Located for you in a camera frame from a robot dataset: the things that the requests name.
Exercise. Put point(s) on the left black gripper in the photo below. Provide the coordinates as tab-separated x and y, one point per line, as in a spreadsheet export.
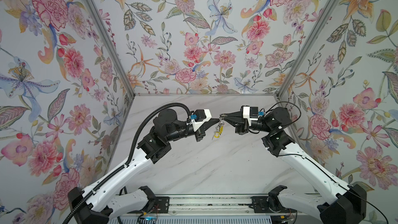
201	132

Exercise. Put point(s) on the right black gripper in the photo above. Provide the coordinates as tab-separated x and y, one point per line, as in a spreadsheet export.
240	128

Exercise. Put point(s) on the large yellow key tag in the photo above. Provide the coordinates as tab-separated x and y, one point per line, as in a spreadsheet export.
218	131

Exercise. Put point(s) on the steel key holder plate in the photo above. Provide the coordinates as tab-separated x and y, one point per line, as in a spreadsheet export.
221	119

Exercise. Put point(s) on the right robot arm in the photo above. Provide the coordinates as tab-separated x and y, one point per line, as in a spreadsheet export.
338	201

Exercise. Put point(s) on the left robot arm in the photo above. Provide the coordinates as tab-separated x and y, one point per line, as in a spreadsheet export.
100	202

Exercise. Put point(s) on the right corner aluminium profile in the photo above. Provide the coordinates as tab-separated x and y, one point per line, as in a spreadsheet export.
313	35

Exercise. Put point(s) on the corner aluminium profile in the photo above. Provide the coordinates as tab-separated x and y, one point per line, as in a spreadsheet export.
313	35
107	41

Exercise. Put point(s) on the left corner aluminium profile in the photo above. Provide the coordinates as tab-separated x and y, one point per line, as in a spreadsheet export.
107	41

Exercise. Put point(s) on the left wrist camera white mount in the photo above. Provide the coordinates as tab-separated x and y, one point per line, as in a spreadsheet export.
199	117

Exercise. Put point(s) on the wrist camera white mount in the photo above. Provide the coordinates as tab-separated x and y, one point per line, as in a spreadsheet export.
199	117
250	113

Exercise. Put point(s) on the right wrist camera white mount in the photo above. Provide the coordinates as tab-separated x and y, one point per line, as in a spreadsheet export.
250	113

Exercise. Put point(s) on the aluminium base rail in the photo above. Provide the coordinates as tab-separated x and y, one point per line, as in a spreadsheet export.
215	205

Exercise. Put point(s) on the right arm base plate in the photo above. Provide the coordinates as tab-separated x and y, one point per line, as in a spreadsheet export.
260	204

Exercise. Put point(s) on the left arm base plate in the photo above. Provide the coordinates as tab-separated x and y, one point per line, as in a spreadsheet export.
158	205

